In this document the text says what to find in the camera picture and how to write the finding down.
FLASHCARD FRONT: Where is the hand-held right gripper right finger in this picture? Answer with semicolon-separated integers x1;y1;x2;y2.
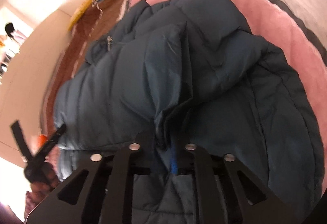
170;137;298;224

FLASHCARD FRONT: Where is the brown quilted bed sheet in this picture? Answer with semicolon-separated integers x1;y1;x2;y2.
45;0;131;137

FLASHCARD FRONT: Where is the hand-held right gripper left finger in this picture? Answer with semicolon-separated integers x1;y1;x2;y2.
26;131;157;224

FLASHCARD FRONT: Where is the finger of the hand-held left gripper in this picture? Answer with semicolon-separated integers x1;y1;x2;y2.
32;124;67;163
10;120;35;162

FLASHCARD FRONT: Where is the dark teal puffer jacket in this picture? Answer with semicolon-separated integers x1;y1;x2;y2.
53;0;322;224

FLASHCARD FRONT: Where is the dark background object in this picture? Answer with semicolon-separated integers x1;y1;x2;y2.
4;23;16;38

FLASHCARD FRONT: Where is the pink and white plush blanket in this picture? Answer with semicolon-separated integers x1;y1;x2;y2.
120;0;327;137

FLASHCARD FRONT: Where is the orange and white small object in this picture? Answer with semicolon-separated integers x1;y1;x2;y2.
37;134;49;148

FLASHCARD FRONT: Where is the yellow cushion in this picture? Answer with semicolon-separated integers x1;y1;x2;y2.
68;0;92;31

